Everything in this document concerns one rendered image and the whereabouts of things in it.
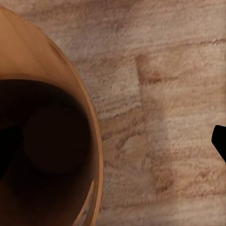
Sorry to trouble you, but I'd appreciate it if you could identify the trash can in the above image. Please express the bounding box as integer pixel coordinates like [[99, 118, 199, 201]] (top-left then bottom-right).
[[0, 5, 104, 226]]

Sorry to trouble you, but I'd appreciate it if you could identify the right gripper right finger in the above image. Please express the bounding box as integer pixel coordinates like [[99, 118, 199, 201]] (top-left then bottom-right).
[[211, 125, 226, 162]]

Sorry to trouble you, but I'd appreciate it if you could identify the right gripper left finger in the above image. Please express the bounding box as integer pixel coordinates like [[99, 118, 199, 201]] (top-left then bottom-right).
[[0, 125, 24, 181]]

